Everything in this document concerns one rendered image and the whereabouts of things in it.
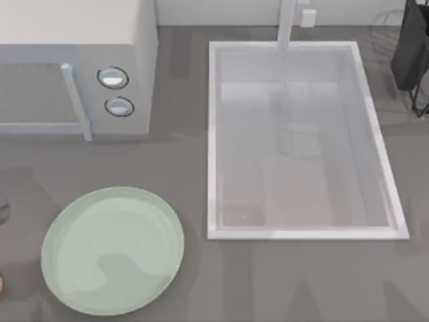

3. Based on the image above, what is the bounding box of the white sink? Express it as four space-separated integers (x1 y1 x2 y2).
206 40 410 242

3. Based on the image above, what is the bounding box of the tall white tap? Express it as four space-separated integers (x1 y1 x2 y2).
276 0 297 54

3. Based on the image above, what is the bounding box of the pale microwave door handle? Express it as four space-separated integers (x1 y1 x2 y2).
60 62 93 142

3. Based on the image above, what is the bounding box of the white wall socket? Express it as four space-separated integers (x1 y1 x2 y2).
301 9 316 28

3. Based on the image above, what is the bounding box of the pale green round plate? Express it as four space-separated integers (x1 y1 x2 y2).
40 186 185 317

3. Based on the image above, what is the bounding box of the pale microwave oven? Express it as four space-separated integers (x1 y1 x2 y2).
0 0 159 142

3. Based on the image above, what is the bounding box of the microwave oven door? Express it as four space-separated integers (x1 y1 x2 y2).
0 62 84 135

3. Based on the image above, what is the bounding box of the round microwave knob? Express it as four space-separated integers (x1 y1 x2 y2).
104 96 135 118
96 65 130 91

